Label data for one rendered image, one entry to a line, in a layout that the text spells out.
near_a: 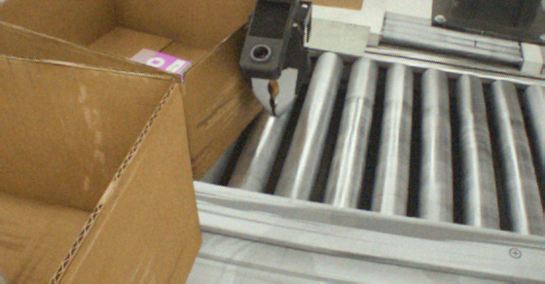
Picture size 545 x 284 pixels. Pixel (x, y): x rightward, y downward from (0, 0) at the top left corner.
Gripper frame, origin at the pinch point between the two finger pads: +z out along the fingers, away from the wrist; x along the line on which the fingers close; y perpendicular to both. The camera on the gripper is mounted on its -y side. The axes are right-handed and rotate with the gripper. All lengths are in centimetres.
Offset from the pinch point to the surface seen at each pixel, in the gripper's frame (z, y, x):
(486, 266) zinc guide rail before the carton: -8.8, -27.6, -25.1
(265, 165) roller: 6.1, -4.4, 0.2
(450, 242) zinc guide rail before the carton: -8.7, -25.5, -21.9
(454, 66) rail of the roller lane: 6.1, 29.2, -27.5
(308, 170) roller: 5.6, -4.4, -5.8
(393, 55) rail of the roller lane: 6.0, 29.5, -15.9
